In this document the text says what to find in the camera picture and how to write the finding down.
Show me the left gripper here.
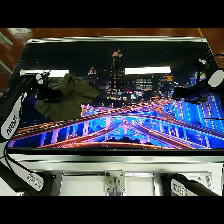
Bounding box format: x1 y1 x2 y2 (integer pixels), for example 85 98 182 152
36 84 63 102

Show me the olive green T-shirt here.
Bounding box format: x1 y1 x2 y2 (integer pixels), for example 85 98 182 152
34 73 101 122

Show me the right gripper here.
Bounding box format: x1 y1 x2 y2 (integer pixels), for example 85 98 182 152
171 86 208 104

